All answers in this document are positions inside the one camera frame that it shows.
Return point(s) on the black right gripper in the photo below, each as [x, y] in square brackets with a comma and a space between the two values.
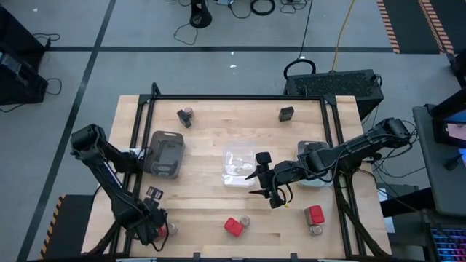
[271, 178]

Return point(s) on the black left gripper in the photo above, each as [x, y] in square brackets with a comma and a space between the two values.
[147, 223]

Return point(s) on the red-lidded smoked paprika tin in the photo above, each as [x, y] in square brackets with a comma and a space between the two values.
[233, 226]
[162, 231]
[315, 214]

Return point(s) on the cork-lidded glass spice jar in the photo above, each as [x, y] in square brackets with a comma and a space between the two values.
[173, 228]
[189, 112]
[316, 230]
[245, 220]

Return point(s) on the white plastic bin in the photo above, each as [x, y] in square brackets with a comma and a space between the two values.
[315, 184]

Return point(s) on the dark grey plastic bin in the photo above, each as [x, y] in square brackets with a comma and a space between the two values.
[164, 153]

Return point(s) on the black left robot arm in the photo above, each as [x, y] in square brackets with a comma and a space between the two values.
[109, 182]

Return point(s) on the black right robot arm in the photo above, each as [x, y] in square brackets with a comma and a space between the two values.
[356, 145]

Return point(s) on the clear plastic bin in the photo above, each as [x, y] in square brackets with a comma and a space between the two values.
[238, 167]

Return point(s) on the black table clamp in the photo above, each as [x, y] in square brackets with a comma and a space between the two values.
[196, 256]
[294, 256]

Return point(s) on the black mat striped edge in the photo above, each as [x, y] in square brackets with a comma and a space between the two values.
[411, 22]
[73, 225]

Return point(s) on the black perforated computer case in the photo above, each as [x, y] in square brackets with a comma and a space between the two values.
[335, 85]

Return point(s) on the grey desk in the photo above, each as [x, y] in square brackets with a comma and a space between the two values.
[437, 182]

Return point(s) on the black round stand base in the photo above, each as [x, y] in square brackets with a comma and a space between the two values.
[200, 16]

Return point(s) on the black equipment rack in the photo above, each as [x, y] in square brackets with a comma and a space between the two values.
[22, 87]

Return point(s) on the small black desk device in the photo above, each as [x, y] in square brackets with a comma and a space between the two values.
[452, 163]

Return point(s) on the backlit keyboard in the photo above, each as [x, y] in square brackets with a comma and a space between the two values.
[449, 245]

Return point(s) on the computer monitor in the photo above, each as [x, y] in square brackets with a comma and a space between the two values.
[455, 129]

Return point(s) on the black equipment case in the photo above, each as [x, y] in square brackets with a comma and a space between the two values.
[18, 32]

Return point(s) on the black equipment stand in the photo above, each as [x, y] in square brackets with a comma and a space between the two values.
[460, 69]

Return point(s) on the black metal table frame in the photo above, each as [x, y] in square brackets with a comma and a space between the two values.
[236, 97]

